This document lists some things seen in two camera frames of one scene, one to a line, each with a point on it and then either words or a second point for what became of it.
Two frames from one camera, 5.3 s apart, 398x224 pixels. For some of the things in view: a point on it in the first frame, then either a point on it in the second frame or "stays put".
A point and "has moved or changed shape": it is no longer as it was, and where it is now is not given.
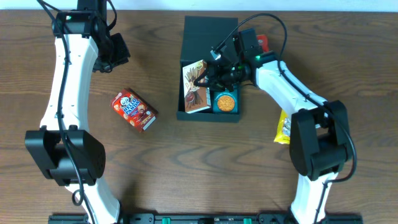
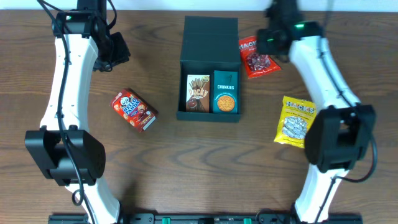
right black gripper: x=212 y=79 to x=263 y=45
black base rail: x=206 y=219 stays put
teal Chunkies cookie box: x=225 y=102 stays put
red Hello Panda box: x=136 y=111 stays put
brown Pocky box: x=196 y=98 has moved or changed shape
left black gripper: x=122 y=56 stays put
